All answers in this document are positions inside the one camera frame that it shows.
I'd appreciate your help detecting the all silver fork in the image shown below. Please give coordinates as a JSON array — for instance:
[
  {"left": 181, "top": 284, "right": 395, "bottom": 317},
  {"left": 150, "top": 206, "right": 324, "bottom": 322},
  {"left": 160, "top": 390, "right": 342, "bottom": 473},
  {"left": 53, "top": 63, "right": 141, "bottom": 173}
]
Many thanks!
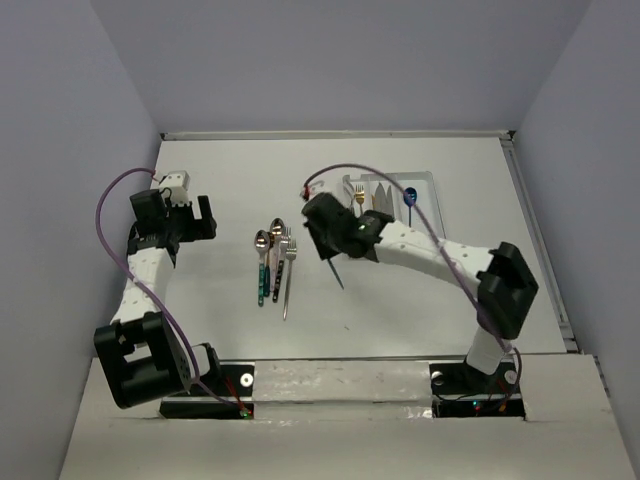
[{"left": 283, "top": 237, "right": 297, "bottom": 320}]

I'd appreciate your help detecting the gold fork green handle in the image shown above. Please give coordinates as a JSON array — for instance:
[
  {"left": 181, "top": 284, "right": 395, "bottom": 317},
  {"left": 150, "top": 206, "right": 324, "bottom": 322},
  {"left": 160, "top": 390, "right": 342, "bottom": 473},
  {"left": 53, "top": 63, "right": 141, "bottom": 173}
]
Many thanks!
[{"left": 354, "top": 184, "right": 366, "bottom": 216}]

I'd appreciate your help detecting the pink handled spoon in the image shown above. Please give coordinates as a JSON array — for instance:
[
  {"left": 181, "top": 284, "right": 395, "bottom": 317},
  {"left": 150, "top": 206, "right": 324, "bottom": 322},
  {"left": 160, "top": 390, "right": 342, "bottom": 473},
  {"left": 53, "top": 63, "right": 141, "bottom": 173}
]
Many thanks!
[{"left": 265, "top": 217, "right": 286, "bottom": 297}]

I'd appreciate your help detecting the teal handled spoon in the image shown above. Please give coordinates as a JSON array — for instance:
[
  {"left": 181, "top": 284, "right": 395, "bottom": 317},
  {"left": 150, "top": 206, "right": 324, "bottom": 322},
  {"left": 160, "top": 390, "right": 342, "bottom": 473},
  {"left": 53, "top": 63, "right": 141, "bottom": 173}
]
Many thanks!
[{"left": 254, "top": 230, "right": 271, "bottom": 307}]

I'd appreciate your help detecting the blue metallic spoon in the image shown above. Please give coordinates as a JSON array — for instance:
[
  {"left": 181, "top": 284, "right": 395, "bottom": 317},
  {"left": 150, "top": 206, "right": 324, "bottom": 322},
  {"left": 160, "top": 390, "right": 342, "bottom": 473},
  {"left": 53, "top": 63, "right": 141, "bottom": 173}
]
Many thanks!
[{"left": 403, "top": 187, "right": 418, "bottom": 227}]

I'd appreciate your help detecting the pink handled fork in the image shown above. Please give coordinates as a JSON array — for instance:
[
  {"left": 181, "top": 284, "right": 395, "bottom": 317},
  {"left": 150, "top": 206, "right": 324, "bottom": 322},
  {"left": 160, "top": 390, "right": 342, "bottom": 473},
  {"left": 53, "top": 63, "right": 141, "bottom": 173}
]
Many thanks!
[{"left": 342, "top": 176, "right": 355, "bottom": 207}]

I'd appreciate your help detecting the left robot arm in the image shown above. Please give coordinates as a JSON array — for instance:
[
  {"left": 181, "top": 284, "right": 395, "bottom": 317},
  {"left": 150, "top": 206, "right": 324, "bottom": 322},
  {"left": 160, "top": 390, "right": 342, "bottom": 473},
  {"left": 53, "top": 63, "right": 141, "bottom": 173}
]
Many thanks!
[{"left": 94, "top": 187, "right": 221, "bottom": 409}]

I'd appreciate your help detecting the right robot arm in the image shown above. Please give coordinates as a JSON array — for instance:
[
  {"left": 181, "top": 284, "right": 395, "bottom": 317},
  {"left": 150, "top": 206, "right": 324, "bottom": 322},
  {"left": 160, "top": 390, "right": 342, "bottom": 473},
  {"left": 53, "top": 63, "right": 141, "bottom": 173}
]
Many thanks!
[{"left": 302, "top": 192, "right": 539, "bottom": 392}]

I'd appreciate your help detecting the white compartment tray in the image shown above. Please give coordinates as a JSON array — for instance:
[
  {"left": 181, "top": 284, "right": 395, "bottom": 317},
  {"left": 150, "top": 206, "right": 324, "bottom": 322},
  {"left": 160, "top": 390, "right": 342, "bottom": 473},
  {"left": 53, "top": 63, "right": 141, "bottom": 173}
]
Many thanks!
[{"left": 338, "top": 171, "right": 446, "bottom": 238}]

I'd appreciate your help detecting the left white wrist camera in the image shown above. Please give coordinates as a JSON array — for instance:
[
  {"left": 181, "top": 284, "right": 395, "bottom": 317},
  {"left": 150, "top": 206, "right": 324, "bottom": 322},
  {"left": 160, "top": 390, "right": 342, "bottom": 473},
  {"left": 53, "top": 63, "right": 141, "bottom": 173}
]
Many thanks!
[{"left": 158, "top": 171, "right": 190, "bottom": 207}]

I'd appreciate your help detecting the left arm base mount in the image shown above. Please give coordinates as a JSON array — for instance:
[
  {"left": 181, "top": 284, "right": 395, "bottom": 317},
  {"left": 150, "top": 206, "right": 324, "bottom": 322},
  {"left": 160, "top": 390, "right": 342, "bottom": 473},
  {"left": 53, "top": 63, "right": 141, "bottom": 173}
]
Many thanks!
[{"left": 159, "top": 361, "right": 256, "bottom": 420}]

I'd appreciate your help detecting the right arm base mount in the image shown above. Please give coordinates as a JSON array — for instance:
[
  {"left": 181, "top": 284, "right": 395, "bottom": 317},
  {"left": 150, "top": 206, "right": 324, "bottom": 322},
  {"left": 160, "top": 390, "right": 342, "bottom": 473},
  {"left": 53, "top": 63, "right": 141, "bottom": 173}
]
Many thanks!
[{"left": 429, "top": 360, "right": 525, "bottom": 419}]

